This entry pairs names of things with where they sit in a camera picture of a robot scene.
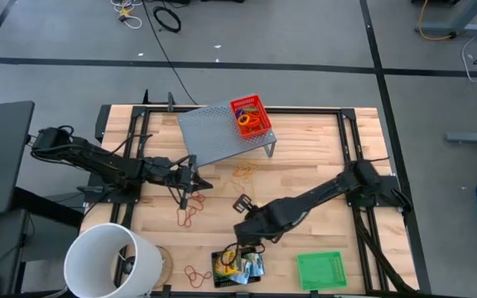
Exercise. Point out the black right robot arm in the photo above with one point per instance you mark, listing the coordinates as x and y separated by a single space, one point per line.
317 192

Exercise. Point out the green plastic basket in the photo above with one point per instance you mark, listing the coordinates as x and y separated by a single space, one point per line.
321 271

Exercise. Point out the orange rubber band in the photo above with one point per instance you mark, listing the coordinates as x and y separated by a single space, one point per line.
240 174

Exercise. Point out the black plastic basket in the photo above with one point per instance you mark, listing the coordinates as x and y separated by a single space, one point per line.
215 269

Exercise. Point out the yellow crayon box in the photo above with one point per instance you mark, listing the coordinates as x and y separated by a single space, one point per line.
227 267

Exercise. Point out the round lamp base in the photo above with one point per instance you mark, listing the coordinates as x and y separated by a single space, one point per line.
171 261

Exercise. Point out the red plastic basket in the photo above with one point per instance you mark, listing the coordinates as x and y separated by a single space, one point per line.
256 132

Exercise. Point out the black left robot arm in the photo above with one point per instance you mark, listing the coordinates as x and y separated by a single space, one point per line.
97 161

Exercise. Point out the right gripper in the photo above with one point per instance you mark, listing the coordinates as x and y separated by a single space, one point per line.
251 229

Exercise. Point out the grey perforated metal riser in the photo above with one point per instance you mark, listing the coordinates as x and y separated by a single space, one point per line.
209 132

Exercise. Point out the grey desk leg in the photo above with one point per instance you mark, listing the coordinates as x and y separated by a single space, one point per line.
470 30

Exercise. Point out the black desk foot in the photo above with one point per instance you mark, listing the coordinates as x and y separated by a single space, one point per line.
48 207

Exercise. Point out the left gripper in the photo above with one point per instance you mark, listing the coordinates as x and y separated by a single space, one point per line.
180 174

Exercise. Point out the black metal table frame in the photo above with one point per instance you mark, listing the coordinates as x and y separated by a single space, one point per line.
304 110

